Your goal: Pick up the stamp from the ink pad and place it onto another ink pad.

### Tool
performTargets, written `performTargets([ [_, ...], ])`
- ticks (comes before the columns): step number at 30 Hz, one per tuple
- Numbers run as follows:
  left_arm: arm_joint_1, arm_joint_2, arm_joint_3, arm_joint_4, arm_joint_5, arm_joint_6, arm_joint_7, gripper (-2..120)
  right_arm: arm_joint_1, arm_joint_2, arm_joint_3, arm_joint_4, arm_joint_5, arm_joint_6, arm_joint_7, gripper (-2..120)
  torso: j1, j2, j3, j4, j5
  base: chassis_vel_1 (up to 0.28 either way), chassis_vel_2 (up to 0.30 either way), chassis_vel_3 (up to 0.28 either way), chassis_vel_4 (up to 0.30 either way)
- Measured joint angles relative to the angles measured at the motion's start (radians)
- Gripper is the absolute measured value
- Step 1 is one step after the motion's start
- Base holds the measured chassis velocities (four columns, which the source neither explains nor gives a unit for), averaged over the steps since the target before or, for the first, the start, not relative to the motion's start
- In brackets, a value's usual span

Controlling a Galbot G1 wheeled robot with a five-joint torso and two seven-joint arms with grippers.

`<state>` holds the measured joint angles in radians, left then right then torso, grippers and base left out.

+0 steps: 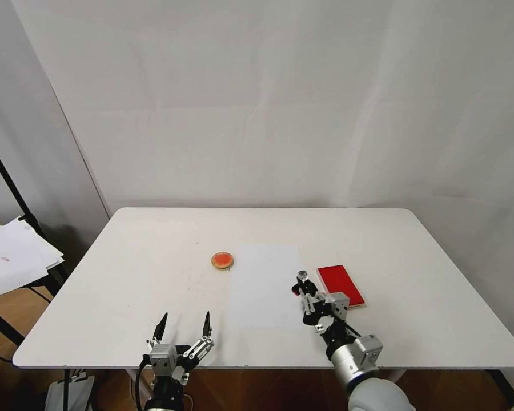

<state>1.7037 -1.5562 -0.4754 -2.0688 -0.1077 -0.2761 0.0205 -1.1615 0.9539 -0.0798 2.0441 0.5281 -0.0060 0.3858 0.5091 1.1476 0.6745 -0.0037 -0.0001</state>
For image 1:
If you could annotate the white paper sheet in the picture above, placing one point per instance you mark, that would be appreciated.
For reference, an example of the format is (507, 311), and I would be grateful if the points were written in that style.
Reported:
(266, 284)

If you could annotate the black stand pole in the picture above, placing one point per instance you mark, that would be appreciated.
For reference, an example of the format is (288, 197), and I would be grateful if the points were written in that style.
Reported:
(9, 184)

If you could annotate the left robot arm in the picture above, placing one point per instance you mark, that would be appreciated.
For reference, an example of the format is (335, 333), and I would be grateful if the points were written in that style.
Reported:
(162, 405)

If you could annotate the clear stamp with red base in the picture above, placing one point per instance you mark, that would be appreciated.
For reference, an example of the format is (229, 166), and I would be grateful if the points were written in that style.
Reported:
(301, 276)

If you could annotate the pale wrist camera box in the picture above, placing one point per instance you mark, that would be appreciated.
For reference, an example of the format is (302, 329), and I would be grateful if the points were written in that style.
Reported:
(339, 305)
(162, 357)

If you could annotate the rectangular red ink pad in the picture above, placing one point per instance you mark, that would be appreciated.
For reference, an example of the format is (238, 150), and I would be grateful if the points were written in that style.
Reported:
(340, 284)

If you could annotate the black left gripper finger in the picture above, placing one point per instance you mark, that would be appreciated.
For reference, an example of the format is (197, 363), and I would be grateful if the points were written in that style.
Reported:
(205, 327)
(160, 328)

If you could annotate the round orange ink pad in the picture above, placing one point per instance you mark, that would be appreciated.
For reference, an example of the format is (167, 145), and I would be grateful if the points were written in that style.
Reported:
(222, 260)

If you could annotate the white table leg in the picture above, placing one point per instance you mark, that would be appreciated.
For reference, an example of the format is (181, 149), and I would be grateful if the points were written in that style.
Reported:
(133, 383)
(396, 376)

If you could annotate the black frame side table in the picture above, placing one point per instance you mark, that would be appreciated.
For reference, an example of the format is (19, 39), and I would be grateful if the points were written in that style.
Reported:
(8, 317)

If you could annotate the stack of white papers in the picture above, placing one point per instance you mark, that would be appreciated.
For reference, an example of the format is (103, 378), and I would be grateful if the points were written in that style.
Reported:
(13, 261)

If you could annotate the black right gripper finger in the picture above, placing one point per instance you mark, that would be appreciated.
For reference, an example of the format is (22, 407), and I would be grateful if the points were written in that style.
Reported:
(303, 302)
(316, 295)

